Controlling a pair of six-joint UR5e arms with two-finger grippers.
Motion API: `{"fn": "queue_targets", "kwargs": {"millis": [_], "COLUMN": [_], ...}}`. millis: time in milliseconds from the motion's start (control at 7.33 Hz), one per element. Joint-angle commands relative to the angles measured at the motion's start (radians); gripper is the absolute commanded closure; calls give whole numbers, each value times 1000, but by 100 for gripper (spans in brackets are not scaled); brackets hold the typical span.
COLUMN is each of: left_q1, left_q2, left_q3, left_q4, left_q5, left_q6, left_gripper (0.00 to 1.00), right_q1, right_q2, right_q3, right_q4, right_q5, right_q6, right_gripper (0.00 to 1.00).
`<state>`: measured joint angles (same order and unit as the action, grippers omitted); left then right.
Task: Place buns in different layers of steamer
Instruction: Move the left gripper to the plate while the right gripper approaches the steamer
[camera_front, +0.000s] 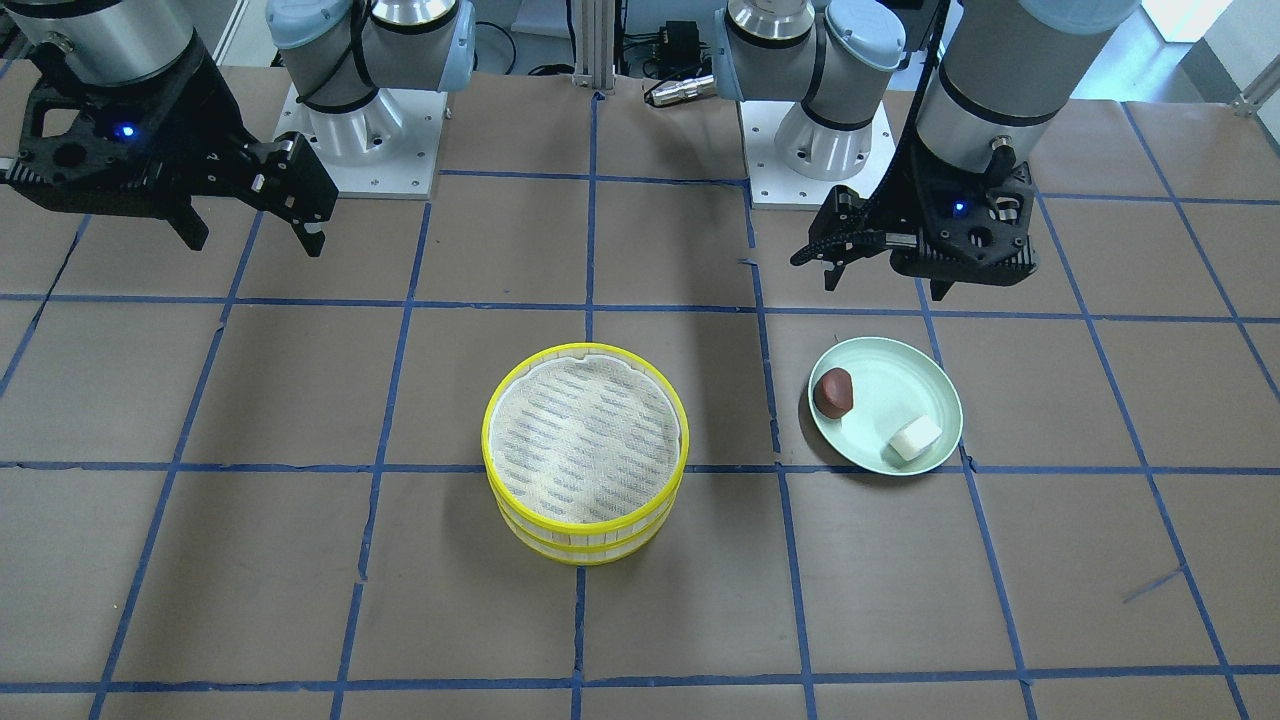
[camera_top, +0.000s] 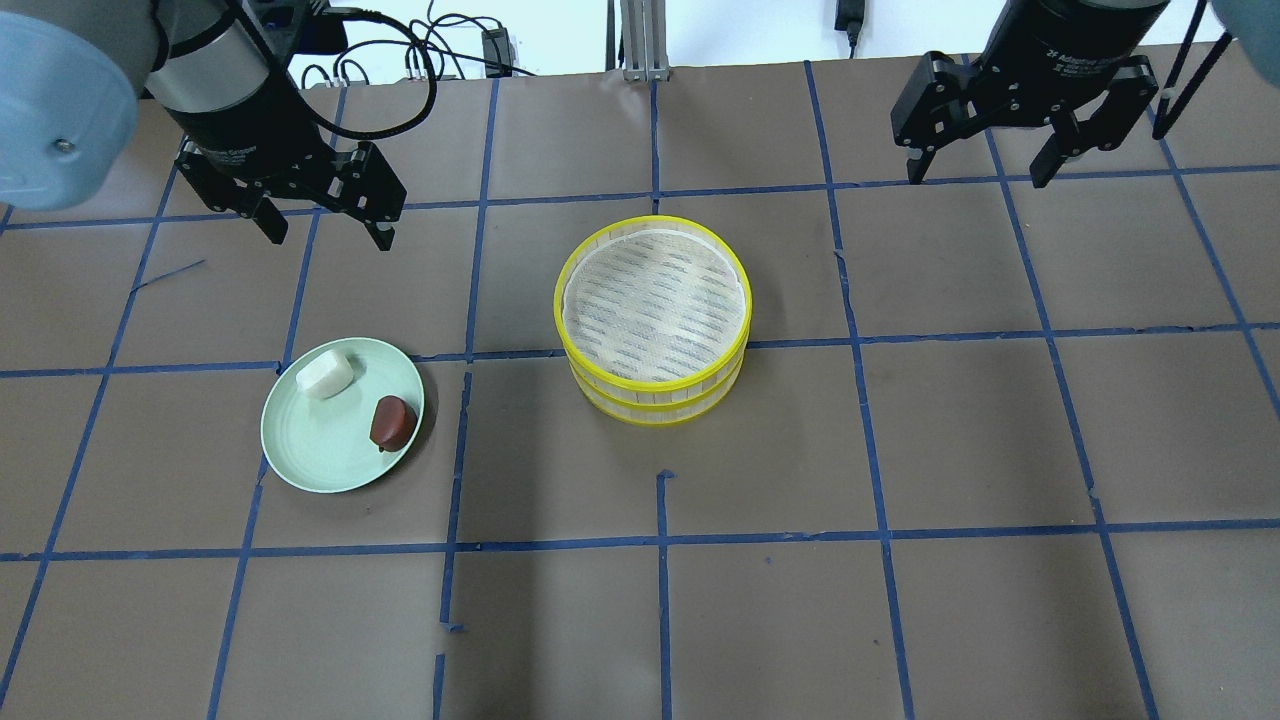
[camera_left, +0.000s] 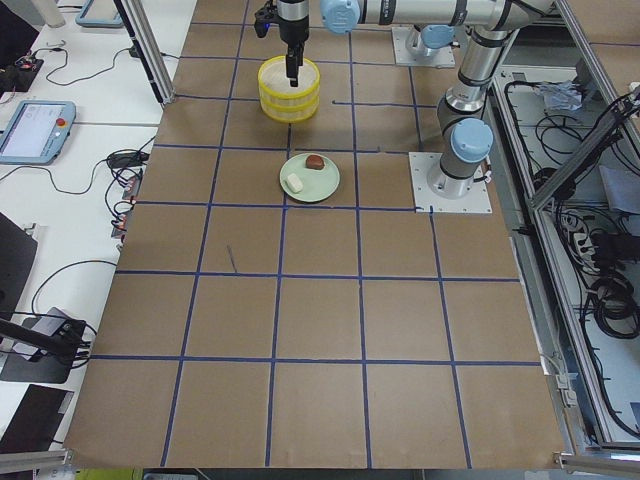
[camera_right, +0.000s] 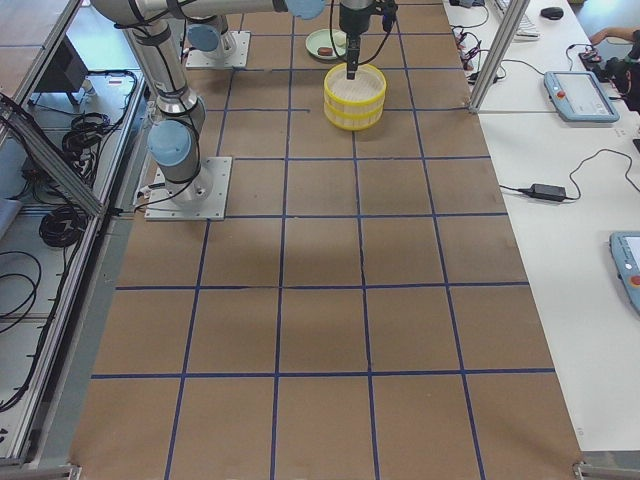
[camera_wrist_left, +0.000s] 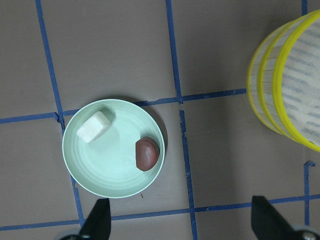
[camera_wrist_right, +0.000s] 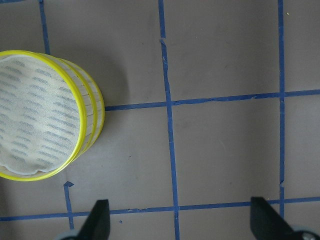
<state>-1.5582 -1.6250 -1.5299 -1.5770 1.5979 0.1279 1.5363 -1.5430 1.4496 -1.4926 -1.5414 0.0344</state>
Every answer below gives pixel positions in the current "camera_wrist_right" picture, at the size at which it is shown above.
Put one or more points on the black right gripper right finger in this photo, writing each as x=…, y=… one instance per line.
x=267, y=224

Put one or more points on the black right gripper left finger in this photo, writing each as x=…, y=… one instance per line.
x=98, y=224

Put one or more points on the yellow steamer layer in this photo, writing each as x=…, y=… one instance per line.
x=93, y=102
x=42, y=116

